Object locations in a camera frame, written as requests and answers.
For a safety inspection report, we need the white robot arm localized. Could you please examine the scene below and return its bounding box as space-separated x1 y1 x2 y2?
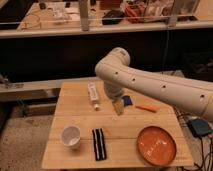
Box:
95 47 213 123

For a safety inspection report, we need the blue cloth piece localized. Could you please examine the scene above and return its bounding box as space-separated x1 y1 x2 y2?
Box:
122 95 132 106

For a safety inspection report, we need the white tube with cap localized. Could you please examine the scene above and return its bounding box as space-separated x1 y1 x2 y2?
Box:
88 82 100 111

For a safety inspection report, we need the orange carrot toy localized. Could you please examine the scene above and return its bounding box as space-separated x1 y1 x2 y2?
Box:
135 105 159 113

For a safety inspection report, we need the black white striped cloth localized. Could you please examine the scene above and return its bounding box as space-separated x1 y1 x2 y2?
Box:
92 128 107 161

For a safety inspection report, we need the orange round plate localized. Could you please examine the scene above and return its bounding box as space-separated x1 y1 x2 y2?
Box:
137 126 176 166

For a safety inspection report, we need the white paper cup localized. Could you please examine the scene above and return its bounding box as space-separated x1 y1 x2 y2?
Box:
60 125 81 149

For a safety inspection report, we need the dark power box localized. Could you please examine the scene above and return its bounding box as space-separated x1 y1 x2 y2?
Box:
187 119 213 137

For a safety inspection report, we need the black bag on shelf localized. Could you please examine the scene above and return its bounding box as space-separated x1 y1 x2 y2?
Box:
102 10 124 25

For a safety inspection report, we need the red object on shelf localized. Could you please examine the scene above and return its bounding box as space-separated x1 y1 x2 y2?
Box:
125 4 145 23

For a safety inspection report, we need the black floor cable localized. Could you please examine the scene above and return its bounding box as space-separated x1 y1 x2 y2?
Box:
176 109 213 171

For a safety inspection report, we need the metal post right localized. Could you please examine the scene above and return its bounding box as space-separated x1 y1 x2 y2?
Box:
167 0 181 27

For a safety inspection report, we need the metal post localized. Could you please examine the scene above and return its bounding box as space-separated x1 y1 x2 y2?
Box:
79 0 89 31
167 0 181 27

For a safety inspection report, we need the metal post left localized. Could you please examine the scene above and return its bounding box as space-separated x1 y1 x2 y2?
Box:
79 0 89 31

